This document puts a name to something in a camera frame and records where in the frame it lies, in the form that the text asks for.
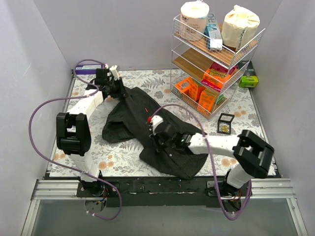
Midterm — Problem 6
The black pinstriped shirt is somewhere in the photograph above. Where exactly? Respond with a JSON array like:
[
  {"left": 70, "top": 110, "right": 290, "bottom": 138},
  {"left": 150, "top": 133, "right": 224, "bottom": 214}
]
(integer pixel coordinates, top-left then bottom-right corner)
[{"left": 102, "top": 87, "right": 208, "bottom": 179}]

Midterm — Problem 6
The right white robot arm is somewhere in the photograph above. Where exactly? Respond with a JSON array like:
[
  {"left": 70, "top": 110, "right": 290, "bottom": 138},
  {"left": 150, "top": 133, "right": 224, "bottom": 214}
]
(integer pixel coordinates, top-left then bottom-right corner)
[{"left": 149, "top": 116, "right": 274, "bottom": 196}]

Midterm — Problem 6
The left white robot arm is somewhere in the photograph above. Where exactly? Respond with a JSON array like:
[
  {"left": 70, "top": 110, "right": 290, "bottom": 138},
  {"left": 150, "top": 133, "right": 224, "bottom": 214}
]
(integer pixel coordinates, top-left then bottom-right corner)
[{"left": 56, "top": 65, "right": 123, "bottom": 197}]

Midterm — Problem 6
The gold brooch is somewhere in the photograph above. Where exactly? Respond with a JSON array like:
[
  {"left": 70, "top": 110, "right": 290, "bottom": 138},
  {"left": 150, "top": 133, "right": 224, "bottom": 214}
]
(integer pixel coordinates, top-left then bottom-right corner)
[{"left": 221, "top": 125, "right": 230, "bottom": 133}]

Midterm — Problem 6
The black brooch display box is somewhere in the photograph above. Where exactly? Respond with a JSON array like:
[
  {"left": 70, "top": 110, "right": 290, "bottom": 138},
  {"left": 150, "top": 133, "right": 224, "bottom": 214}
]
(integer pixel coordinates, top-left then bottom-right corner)
[{"left": 217, "top": 113, "right": 235, "bottom": 135}]

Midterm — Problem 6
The purple flat box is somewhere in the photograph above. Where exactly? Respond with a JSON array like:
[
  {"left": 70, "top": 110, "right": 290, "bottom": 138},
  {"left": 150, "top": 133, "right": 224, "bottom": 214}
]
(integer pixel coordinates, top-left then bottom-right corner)
[{"left": 75, "top": 64, "right": 104, "bottom": 75}]

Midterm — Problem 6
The floral tablecloth mat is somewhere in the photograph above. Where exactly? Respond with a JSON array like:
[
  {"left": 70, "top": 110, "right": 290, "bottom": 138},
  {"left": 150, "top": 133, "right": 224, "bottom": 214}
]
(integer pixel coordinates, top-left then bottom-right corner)
[{"left": 49, "top": 69, "right": 277, "bottom": 177}]

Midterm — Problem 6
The orange box left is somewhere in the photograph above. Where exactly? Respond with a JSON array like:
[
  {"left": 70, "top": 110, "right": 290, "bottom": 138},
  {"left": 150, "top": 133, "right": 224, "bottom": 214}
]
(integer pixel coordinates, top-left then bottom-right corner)
[{"left": 175, "top": 77, "right": 205, "bottom": 101}]

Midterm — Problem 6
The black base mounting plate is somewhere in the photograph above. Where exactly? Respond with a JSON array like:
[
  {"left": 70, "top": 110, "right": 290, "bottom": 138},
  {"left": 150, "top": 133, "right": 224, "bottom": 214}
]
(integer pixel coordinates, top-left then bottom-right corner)
[{"left": 76, "top": 176, "right": 247, "bottom": 209}]

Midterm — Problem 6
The orange pink snack box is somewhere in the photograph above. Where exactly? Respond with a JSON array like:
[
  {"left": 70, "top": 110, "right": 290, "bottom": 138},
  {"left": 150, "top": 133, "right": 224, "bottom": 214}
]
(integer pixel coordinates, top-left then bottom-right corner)
[{"left": 201, "top": 62, "right": 237, "bottom": 92}]

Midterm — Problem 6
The green black box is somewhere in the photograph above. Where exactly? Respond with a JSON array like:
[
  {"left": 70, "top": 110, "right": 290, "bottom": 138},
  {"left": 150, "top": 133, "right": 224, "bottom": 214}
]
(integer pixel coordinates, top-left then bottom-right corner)
[{"left": 239, "top": 61, "right": 259, "bottom": 88}]

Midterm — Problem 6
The blue white toothpaste box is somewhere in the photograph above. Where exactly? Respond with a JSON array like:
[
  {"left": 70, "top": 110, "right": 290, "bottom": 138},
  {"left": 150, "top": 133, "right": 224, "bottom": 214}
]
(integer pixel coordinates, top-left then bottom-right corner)
[{"left": 205, "top": 12, "right": 223, "bottom": 51}]

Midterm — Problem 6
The white toilet paper roll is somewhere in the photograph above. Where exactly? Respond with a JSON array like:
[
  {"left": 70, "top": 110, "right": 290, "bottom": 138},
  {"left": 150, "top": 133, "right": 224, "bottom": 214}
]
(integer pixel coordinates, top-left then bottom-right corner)
[{"left": 180, "top": 0, "right": 209, "bottom": 41}]

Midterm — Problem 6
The cream toilet paper roll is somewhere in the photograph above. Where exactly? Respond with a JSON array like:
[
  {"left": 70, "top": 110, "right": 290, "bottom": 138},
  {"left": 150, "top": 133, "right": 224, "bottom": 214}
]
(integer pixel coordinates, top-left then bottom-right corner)
[{"left": 221, "top": 5, "right": 260, "bottom": 51}]

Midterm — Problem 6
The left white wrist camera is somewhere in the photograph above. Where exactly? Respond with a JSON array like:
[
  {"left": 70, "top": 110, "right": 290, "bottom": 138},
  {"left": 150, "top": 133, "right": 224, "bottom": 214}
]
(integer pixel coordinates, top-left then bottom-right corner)
[{"left": 109, "top": 65, "right": 120, "bottom": 80}]

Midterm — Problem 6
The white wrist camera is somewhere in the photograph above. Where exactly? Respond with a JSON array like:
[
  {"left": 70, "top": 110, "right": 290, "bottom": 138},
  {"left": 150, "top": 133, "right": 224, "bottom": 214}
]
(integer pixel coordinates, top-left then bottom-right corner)
[
  {"left": 148, "top": 115, "right": 163, "bottom": 135},
  {"left": 109, "top": 65, "right": 120, "bottom": 80}
]

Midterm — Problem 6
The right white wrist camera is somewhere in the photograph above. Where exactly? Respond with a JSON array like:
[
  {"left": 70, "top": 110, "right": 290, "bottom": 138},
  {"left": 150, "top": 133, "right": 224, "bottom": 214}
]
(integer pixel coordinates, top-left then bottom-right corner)
[{"left": 148, "top": 115, "right": 163, "bottom": 135}]

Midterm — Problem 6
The white wire shelf rack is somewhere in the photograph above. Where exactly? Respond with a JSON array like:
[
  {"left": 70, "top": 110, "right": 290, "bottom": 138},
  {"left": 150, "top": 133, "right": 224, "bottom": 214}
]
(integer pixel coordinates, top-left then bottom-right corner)
[{"left": 171, "top": 16, "right": 264, "bottom": 119}]

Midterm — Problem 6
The aluminium frame rail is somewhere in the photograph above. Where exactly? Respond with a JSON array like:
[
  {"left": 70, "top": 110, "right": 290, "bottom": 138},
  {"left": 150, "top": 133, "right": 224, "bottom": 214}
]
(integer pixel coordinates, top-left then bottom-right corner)
[{"left": 20, "top": 179, "right": 82, "bottom": 236}]

